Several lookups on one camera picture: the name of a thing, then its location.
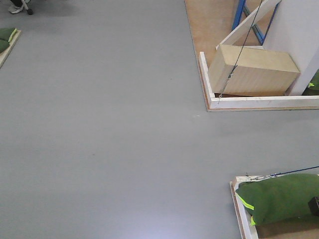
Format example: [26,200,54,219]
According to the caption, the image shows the light wooden box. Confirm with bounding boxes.
[208,45,300,97]

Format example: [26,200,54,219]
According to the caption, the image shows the white wall panel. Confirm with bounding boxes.
[264,0,319,96]

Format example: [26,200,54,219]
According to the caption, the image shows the wooden base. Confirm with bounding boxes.
[0,30,21,68]

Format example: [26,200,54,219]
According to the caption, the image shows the chair leg with caster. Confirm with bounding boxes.
[21,0,33,15]

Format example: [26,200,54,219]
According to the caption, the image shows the green sandbag behind panel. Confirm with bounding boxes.
[302,70,319,96]

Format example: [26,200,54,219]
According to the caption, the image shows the dark tension rope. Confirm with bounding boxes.
[217,0,264,105]

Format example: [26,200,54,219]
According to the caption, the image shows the blue rope lower right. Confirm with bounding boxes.
[245,166,319,180]

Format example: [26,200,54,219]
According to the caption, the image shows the white diagonal brace near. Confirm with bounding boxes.
[215,0,281,49]

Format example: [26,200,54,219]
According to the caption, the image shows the person's white shoe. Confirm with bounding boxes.
[8,4,24,14]

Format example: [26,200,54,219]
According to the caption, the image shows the white wooden border rail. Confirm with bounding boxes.
[198,52,319,112]

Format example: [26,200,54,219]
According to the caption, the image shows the white framed plywood base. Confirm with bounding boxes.
[229,176,319,239]

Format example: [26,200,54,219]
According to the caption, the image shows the green sandbag lower right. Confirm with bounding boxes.
[235,174,319,226]

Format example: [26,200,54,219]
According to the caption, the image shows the plywood base platform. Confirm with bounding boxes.
[184,0,319,112]

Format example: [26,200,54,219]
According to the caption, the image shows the blue door frame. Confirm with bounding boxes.
[231,0,279,45]

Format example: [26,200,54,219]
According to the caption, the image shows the green sandbag far left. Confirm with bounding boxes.
[0,27,17,53]

